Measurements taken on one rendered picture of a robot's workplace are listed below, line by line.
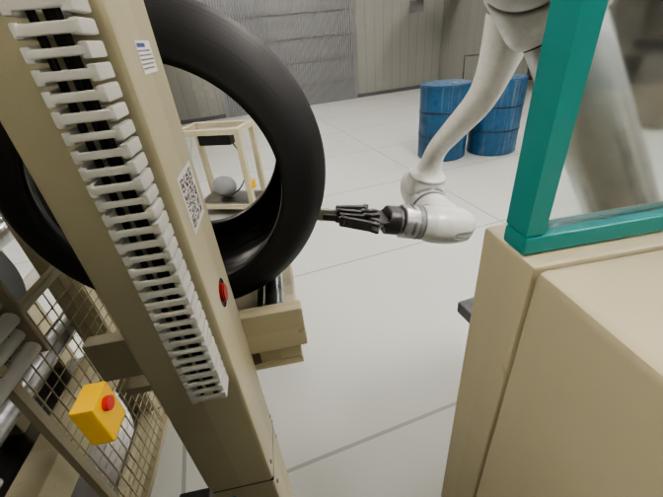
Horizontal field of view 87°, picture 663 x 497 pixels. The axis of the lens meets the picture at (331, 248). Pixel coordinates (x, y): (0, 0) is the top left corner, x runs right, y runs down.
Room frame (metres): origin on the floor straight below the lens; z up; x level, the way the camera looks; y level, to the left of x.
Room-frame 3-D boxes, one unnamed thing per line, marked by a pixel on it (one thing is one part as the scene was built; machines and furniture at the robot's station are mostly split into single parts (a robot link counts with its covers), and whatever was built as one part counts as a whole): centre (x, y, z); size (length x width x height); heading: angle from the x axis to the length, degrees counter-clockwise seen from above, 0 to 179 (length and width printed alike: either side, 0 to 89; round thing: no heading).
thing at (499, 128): (4.16, -1.76, 0.41); 1.17 x 0.69 x 0.82; 104
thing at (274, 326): (0.50, 0.27, 0.90); 0.40 x 0.03 x 0.10; 97
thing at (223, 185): (3.17, 0.90, 0.40); 0.60 x 0.35 x 0.80; 76
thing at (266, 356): (0.69, 0.15, 0.83); 0.36 x 0.09 x 0.06; 7
